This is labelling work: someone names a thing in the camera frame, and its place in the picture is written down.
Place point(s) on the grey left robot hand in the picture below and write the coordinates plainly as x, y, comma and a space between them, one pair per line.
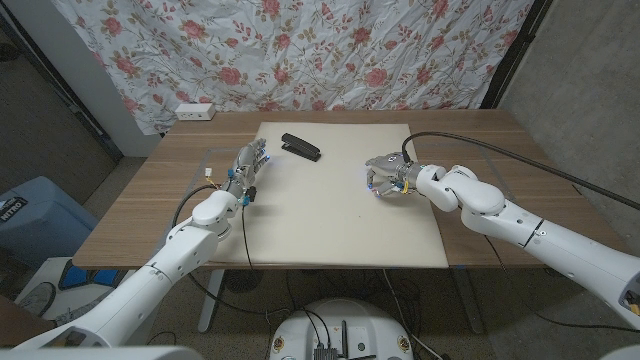
245, 170

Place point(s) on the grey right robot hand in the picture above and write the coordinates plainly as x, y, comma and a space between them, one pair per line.
392, 167

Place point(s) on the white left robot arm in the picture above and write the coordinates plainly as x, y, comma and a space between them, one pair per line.
175, 255

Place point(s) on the white right shoulder cover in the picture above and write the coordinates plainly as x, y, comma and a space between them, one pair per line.
622, 354

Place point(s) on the white left shoulder cover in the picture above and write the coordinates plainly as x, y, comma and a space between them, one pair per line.
100, 354

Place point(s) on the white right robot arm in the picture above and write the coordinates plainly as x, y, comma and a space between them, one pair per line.
480, 197

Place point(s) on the black stapler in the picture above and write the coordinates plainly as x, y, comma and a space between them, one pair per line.
300, 146

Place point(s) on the white power strip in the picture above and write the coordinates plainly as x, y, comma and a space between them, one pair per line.
195, 111

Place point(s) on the beige foam mat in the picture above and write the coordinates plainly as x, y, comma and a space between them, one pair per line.
325, 220

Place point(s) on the wooden table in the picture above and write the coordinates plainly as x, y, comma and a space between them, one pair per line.
150, 200

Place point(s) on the black round floor disc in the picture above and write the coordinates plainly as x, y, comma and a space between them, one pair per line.
243, 281

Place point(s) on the floral rose backdrop cloth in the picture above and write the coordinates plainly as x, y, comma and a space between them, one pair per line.
300, 50

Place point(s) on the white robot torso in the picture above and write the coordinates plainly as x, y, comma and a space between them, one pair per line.
345, 320

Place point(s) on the black backdrop pole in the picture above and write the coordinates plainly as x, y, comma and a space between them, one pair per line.
515, 50

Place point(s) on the blue storage bin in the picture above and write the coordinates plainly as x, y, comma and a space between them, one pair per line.
40, 220

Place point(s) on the white and blue floor pad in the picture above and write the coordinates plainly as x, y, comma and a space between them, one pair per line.
50, 270

